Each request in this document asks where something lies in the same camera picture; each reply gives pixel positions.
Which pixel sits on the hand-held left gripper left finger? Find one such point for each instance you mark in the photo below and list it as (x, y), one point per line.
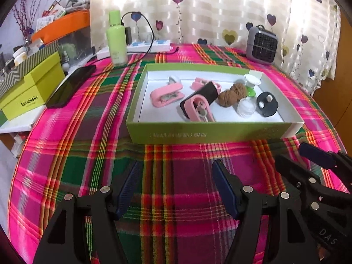
(128, 189)

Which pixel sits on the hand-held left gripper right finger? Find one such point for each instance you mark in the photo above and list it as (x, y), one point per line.
(225, 192)

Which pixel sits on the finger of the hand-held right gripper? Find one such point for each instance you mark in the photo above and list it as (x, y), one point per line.
(316, 154)
(291, 165)

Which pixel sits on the black round disc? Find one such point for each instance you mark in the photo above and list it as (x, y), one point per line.
(268, 106)

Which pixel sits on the green white cardboard box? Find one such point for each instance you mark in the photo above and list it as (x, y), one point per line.
(170, 133)

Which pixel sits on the clear round cap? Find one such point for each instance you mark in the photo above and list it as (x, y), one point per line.
(245, 107)

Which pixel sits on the walnut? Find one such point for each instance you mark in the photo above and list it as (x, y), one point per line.
(239, 90)
(227, 99)

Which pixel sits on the pink oblong case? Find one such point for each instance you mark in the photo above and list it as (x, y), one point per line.
(192, 107)

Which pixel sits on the green white suction cup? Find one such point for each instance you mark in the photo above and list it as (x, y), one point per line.
(253, 81)

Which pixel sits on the pink clipper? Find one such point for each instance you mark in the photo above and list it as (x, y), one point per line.
(162, 95)

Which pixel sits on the black rectangular device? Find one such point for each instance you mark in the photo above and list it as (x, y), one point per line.
(205, 93)

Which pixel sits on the small pink clip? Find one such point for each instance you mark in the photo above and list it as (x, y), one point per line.
(199, 82)

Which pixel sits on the white knob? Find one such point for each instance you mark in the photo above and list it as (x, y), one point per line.
(173, 80)

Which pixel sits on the plaid tablecloth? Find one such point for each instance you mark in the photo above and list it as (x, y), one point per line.
(96, 156)

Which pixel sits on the black smartphone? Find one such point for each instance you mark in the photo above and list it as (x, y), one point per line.
(71, 86)

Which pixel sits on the grey space heater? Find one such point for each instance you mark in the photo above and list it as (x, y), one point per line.
(262, 46)

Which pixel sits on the white side table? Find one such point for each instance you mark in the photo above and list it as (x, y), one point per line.
(13, 126)

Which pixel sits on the lime green box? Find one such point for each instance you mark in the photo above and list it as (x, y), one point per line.
(35, 88)

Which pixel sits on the white power strip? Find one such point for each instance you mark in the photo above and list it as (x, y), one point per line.
(159, 45)

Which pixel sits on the green lotion bottle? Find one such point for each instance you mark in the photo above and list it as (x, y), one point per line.
(117, 38)

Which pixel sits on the clear plastic storage box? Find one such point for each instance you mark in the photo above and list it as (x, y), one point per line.
(77, 45)

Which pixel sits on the black charger adapter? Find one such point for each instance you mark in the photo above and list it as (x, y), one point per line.
(128, 35)

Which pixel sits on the chevron striped box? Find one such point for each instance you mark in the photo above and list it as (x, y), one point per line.
(27, 63)

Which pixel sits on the heart print curtain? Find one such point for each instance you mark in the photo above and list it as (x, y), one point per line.
(214, 11)

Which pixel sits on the orange storage tray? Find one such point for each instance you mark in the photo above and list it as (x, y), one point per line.
(66, 24)

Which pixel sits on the pile of paper packets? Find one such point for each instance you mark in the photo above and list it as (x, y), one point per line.
(51, 15)

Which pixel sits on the purple flower branches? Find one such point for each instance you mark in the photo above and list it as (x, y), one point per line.
(24, 19)

